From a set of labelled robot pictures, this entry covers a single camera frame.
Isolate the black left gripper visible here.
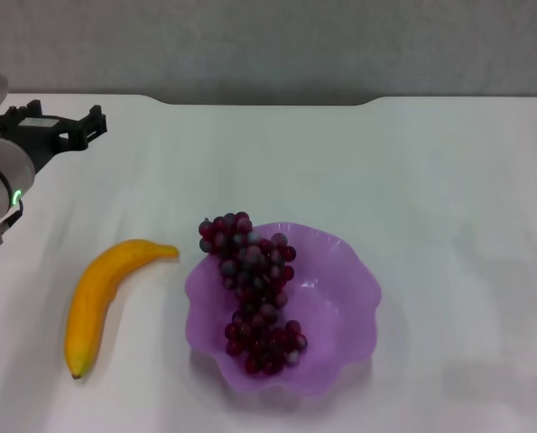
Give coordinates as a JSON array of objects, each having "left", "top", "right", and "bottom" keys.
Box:
[{"left": 0, "top": 99, "right": 108, "bottom": 175}]

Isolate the dark red grape bunch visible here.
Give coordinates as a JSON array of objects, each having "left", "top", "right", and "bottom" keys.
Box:
[{"left": 199, "top": 211, "right": 309, "bottom": 376}]

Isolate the yellow banana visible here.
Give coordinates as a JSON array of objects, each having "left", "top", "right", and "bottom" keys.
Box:
[{"left": 64, "top": 238, "right": 180, "bottom": 380}]

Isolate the purple wavy plastic bowl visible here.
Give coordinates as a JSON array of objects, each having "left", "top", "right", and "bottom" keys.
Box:
[{"left": 184, "top": 220, "right": 383, "bottom": 397}]

